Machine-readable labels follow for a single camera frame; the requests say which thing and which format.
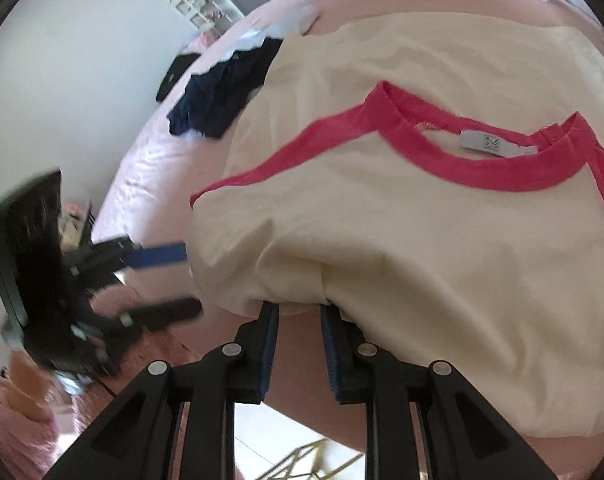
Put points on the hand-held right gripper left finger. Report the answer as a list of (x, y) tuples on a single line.
[(267, 355)]

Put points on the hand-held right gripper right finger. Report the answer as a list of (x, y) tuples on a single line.
[(333, 360)]

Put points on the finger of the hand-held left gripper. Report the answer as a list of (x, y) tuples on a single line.
[(161, 312), (156, 255)]

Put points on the red shirt with cream lining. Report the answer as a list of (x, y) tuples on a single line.
[(382, 240)]

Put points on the navy blue garment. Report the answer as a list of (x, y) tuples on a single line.
[(211, 105)]

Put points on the white shelf rack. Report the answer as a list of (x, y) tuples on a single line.
[(201, 5)]

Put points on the white light-blue garment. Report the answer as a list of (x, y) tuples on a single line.
[(287, 22)]

